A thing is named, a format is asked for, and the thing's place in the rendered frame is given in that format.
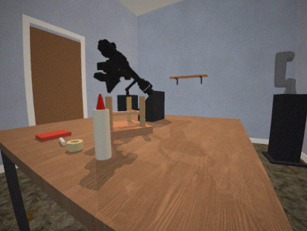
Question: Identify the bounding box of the red rectangular block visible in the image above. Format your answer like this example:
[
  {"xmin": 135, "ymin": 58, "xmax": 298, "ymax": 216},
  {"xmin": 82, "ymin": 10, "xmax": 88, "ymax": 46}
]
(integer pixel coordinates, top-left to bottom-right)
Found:
[{"xmin": 35, "ymin": 130, "xmax": 72, "ymax": 142}]

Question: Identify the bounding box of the white glue bottle with red cap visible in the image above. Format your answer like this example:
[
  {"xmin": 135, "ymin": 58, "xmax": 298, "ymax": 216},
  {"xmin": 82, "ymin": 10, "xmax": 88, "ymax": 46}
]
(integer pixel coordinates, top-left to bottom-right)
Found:
[{"xmin": 92, "ymin": 94, "xmax": 112, "ymax": 160}]

